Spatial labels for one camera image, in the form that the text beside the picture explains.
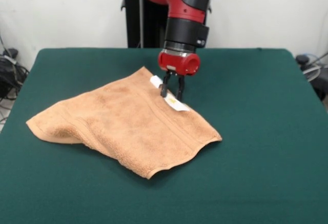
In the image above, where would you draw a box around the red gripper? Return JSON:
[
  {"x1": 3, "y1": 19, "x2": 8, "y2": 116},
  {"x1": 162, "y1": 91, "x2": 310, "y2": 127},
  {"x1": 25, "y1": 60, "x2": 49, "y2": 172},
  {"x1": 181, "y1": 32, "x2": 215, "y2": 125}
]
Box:
[{"x1": 157, "y1": 51, "x2": 201, "y2": 101}]

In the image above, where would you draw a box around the tan terry towel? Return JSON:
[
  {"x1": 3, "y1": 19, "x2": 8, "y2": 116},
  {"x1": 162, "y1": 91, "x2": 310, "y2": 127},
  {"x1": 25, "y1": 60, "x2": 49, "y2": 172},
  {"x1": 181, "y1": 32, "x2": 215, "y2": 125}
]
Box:
[{"x1": 25, "y1": 66, "x2": 223, "y2": 180}]

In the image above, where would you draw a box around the dark green table cloth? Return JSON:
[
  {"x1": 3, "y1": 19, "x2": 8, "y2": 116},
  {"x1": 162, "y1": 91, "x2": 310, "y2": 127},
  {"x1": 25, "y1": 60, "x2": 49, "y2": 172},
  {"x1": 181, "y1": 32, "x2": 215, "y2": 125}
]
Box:
[{"x1": 0, "y1": 48, "x2": 328, "y2": 224}]

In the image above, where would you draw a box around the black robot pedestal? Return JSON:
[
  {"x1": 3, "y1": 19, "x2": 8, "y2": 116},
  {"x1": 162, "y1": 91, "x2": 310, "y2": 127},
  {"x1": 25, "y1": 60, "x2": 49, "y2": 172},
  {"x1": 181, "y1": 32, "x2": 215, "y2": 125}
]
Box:
[{"x1": 120, "y1": 0, "x2": 223, "y2": 49}]

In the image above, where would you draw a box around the black equipment with hoses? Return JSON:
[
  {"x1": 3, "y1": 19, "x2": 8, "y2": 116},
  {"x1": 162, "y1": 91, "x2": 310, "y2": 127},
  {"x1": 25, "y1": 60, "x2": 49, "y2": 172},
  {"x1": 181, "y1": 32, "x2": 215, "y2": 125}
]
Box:
[{"x1": 295, "y1": 53, "x2": 328, "y2": 101}]

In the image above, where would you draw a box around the black cable bundle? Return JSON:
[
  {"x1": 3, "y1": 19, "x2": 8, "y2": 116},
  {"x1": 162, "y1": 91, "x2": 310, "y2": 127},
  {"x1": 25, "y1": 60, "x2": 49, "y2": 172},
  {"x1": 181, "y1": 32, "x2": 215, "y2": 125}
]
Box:
[{"x1": 0, "y1": 48, "x2": 30, "y2": 101}]

